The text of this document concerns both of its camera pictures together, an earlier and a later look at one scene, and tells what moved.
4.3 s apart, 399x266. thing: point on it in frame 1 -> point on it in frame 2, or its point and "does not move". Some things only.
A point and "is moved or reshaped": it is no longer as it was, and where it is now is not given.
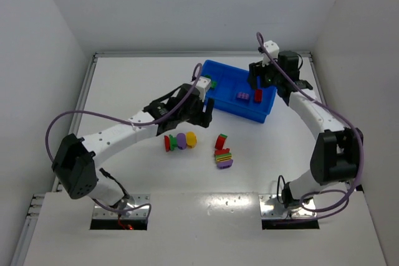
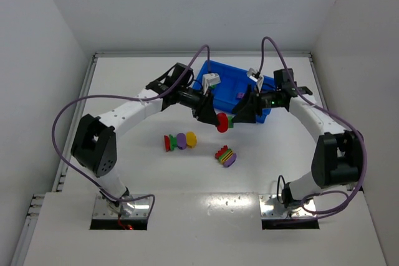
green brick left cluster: x=173 y=142 does not move
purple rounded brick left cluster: x=181 y=141 does not move
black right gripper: x=257 y=71 -> x=252 y=106
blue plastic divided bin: x=234 y=93 does not move
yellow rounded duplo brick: x=191 y=139 does not move
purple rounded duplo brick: x=224 y=164 is moved or reshaped
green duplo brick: x=223 y=155 is moved or reshaped
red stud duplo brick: x=222 y=151 is moved or reshaped
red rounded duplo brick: x=221 y=141 -> x=222 y=124
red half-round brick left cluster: x=167 y=142 does not move
